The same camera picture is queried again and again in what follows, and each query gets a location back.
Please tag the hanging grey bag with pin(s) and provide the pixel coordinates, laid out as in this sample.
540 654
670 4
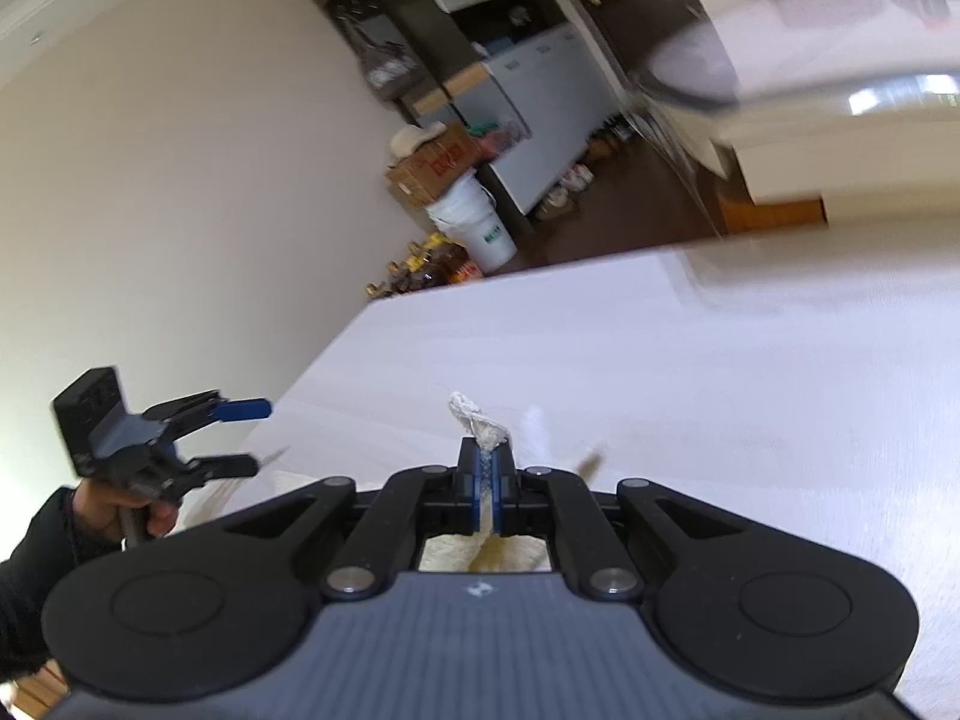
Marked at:
390 69

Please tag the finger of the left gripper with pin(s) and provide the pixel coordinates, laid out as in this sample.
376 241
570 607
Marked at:
188 475
187 415

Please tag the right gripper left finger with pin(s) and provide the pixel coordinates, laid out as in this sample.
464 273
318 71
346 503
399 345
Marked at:
388 538

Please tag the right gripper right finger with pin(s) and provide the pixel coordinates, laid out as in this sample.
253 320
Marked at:
545 519

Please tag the dining table with glass top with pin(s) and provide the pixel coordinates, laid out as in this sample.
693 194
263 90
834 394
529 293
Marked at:
815 111

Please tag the cardboard box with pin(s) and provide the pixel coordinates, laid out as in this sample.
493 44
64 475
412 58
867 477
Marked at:
421 179

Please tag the person's left forearm black sleeve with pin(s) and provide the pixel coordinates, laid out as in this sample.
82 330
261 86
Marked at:
42 558

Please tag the grey white cabinet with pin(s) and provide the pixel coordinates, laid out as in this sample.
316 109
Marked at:
517 65

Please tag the shoes on floor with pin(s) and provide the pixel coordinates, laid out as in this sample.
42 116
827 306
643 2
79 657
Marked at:
606 141

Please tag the cream terry towel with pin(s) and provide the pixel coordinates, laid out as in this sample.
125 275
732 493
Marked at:
484 551

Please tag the bottles on floor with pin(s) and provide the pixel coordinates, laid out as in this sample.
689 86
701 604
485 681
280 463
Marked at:
436 262

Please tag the person's left hand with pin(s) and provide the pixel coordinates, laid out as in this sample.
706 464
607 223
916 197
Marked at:
97 508

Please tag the straw hat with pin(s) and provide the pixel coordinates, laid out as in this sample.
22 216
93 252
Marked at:
412 137

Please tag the white plastic bucket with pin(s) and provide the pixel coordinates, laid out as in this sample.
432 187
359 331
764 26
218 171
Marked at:
467 214

